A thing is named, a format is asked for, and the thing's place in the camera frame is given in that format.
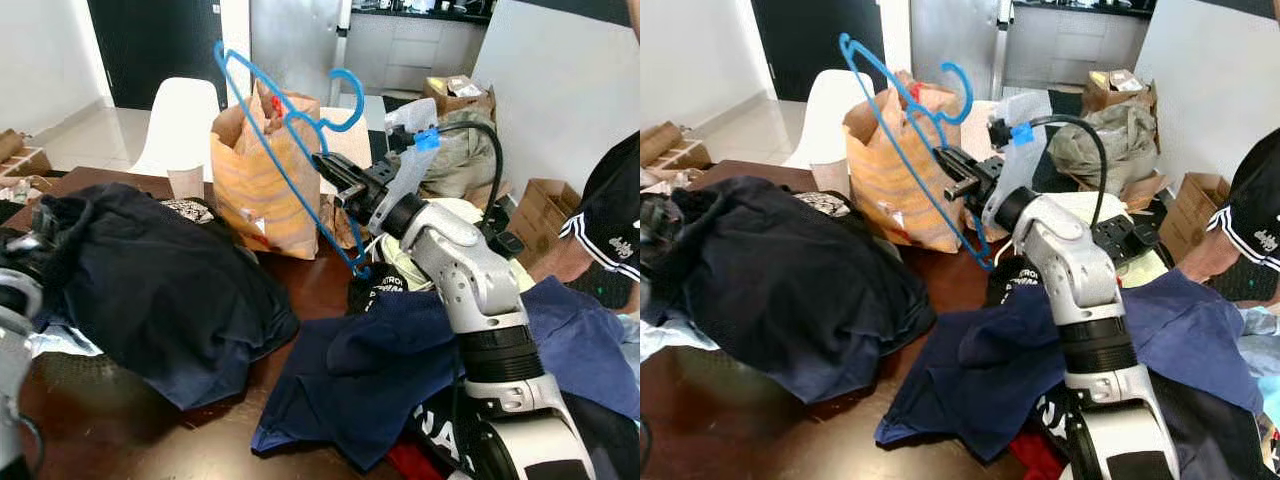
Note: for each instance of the flat open cardboard box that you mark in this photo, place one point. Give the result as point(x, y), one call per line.
point(25, 160)
point(680, 155)

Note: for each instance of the person's bare forearm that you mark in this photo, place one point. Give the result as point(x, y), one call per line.
point(565, 262)
point(1205, 258)

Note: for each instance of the orange striped paper bag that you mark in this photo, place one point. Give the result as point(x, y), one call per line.
point(890, 180)
point(260, 190)

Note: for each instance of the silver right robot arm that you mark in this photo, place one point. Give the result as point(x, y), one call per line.
point(470, 270)
point(1080, 270)

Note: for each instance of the grey kitchen cabinet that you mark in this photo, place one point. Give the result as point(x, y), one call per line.
point(1080, 45)
point(400, 50)

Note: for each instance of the white patterned cloth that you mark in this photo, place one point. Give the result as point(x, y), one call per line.
point(188, 210)
point(822, 204)

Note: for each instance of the grey green cloth bag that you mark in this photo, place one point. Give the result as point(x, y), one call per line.
point(465, 160)
point(1110, 150)

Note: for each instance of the person in black shirt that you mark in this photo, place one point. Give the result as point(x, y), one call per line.
point(615, 210)
point(1255, 200)

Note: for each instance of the black door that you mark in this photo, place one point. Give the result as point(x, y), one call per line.
point(150, 50)
point(810, 45)

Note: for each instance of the dark navy polo shirt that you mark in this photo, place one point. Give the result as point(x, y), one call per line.
point(160, 290)
point(790, 290)

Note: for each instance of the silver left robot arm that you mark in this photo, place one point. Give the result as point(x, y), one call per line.
point(15, 340)

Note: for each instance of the blue shirt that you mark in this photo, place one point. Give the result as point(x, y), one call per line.
point(990, 370)
point(360, 370)

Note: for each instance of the blue plastic hanger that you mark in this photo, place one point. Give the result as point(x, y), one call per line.
point(361, 100)
point(968, 92)

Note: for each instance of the white plastic chair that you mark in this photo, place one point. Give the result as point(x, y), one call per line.
point(825, 115)
point(175, 130)

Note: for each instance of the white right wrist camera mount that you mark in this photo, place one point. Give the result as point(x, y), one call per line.
point(1015, 165)
point(405, 170)

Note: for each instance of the red cloth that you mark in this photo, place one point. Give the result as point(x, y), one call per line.
point(1035, 465)
point(410, 465)

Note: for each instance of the steel fridge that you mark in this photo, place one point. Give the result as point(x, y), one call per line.
point(950, 45)
point(300, 45)

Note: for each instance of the open cardboard box with papers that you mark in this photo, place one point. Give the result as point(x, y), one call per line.
point(1100, 95)
point(470, 100)

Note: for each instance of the pale blue cloth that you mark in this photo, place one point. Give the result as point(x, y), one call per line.
point(60, 342)
point(665, 335)

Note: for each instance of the plain brown cardboard box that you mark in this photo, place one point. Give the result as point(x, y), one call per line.
point(1200, 200)
point(545, 210)

